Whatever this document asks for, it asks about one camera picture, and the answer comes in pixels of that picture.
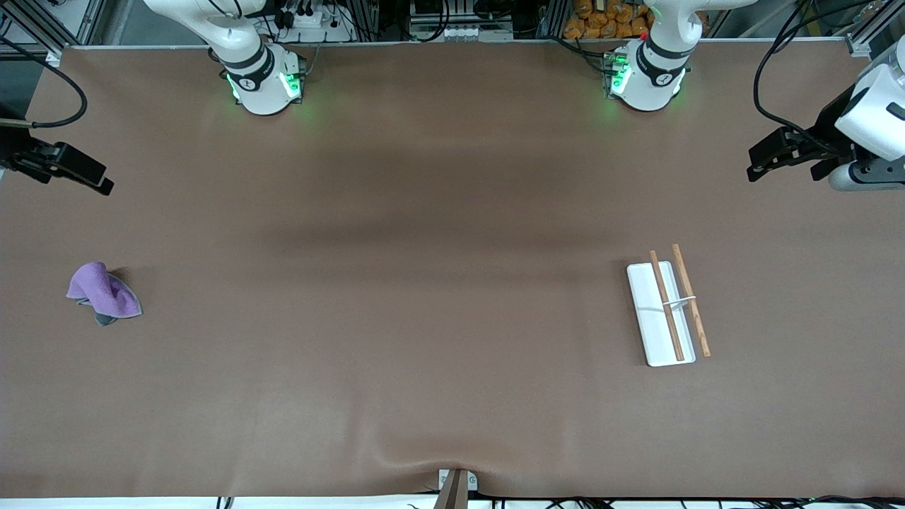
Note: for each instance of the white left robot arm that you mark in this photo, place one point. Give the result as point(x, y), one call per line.
point(654, 71)

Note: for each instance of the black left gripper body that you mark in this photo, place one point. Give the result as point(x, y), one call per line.
point(828, 129)

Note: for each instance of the purple microfibre towel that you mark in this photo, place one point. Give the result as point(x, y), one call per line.
point(106, 290)

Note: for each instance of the orange snack bag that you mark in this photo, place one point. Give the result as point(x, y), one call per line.
point(601, 21)

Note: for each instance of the white towel rack base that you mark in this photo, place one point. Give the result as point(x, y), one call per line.
point(654, 318)

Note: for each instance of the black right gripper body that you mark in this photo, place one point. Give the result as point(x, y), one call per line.
point(15, 151)

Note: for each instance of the white long power strip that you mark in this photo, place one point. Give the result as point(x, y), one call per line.
point(459, 32)

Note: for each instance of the white power strip with plugs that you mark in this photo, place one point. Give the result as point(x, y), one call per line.
point(311, 20)

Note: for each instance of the aluminium frame profile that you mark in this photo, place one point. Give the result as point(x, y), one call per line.
point(92, 18)
point(873, 32)

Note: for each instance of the metal camera stand bracket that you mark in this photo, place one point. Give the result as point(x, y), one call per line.
point(452, 491)

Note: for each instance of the wooden rack rod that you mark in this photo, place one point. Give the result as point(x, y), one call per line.
point(658, 279)
point(700, 329)

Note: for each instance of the brown table cover mat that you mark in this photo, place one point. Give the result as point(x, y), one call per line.
point(424, 283)

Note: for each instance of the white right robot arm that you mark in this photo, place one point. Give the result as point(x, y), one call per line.
point(254, 63)

